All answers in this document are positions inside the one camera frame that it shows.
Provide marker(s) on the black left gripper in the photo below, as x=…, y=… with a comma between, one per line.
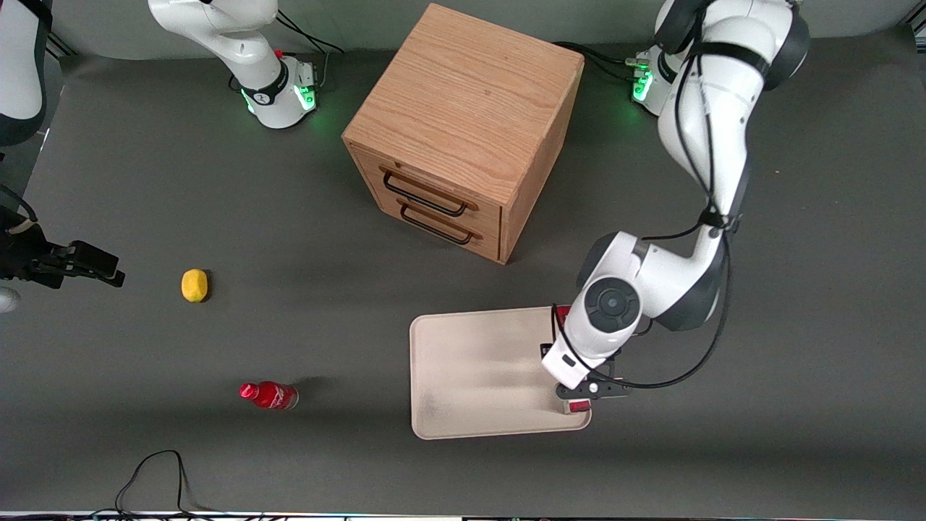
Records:
x=545, y=349

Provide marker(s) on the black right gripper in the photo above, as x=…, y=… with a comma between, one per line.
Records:
x=23, y=255

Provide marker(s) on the red cookie box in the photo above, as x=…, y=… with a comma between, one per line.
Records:
x=579, y=407

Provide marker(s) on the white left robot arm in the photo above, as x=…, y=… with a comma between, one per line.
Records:
x=712, y=123

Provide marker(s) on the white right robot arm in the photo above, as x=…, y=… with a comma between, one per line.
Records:
x=269, y=81

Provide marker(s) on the beige plastic tray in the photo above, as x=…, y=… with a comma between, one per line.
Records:
x=477, y=376

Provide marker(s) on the yellow lemon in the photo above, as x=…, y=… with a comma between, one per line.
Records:
x=194, y=285

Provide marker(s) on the wooden drawer front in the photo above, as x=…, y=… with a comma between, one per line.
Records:
x=434, y=184
x=463, y=235

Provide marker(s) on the red soda bottle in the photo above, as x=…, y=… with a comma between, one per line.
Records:
x=271, y=395

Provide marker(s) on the wooden drawer cabinet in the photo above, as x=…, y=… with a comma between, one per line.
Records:
x=470, y=108

